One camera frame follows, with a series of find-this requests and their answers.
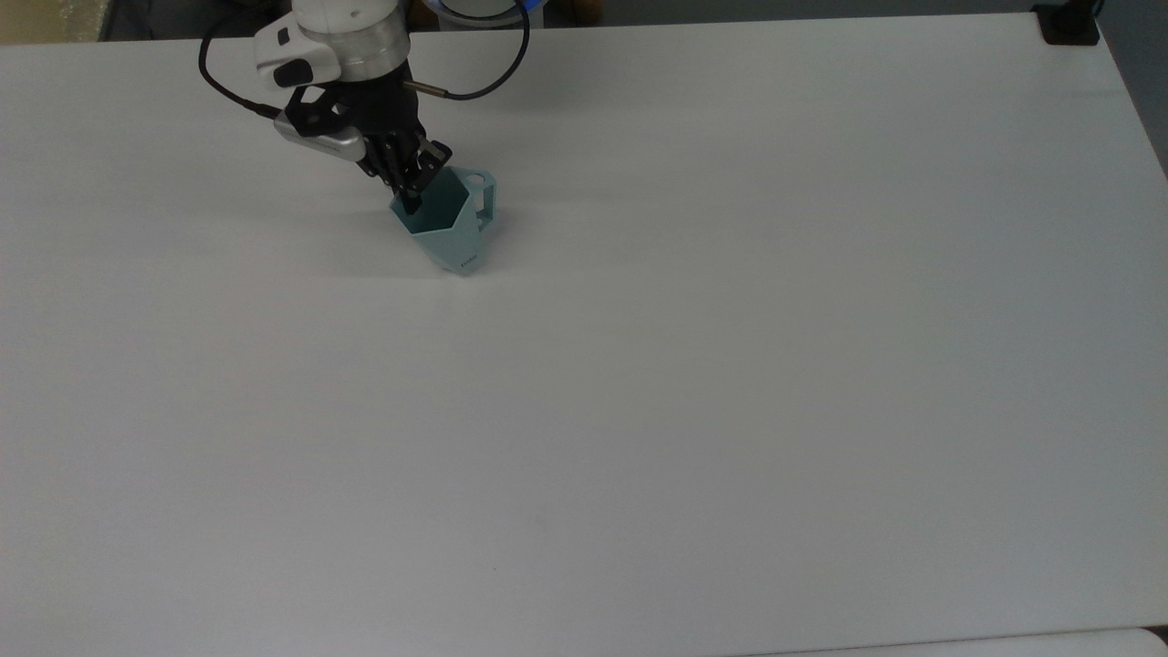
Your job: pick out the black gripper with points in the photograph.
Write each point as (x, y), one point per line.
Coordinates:
(379, 105)

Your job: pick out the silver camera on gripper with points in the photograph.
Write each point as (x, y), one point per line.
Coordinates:
(319, 141)

